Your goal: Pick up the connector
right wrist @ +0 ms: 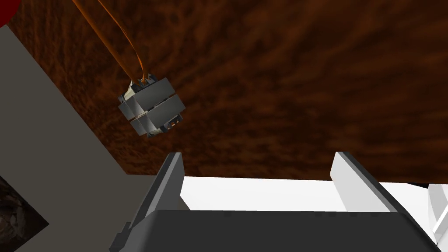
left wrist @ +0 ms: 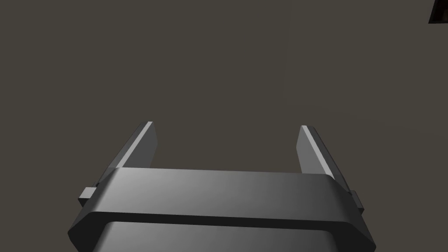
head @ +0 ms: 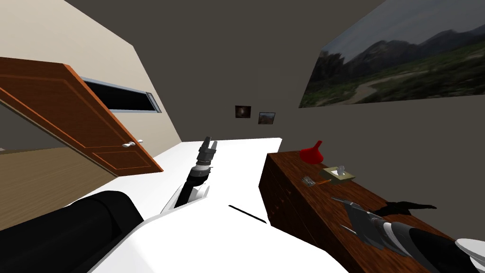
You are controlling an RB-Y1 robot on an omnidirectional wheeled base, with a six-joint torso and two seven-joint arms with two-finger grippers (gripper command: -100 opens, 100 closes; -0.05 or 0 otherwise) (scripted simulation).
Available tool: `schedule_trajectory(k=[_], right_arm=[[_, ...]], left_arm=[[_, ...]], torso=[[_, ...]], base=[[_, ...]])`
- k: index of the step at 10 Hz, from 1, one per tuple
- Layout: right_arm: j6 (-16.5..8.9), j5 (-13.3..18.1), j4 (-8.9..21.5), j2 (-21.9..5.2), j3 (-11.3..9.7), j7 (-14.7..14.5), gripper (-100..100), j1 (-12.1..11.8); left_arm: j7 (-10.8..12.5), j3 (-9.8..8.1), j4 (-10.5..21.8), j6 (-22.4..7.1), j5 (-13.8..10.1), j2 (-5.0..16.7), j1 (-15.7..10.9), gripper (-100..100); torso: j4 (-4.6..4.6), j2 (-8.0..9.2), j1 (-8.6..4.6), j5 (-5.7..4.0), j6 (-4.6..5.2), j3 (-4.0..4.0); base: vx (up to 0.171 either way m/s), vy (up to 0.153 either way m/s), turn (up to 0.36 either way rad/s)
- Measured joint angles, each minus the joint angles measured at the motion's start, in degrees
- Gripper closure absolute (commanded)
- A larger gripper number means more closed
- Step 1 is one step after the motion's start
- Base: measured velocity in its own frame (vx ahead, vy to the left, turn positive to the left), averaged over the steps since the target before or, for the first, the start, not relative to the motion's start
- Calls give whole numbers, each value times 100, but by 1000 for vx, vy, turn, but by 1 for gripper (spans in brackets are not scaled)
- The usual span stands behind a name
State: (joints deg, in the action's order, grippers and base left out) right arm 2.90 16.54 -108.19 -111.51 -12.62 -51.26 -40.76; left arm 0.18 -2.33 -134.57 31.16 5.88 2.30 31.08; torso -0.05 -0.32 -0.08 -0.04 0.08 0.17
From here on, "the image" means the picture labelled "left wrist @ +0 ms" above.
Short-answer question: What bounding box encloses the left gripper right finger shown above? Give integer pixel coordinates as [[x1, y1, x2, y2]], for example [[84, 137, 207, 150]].
[[295, 125, 352, 193]]

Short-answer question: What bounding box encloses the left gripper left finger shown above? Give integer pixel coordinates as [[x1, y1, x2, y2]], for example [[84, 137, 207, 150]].
[[95, 121, 158, 187]]

